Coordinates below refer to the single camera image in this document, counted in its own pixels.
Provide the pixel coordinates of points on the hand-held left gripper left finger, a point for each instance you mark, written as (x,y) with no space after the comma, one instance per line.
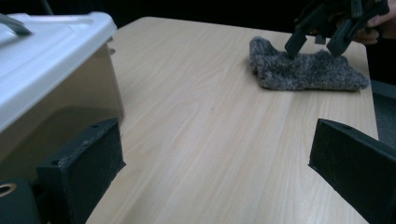
(84,161)

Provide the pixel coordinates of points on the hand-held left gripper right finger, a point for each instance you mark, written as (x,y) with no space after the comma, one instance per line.
(355,161)

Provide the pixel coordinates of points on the grey fluffy cloth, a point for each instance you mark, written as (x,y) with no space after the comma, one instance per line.
(305,71)

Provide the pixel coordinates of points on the translucent grey storage box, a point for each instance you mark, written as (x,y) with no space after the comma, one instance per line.
(68,109)

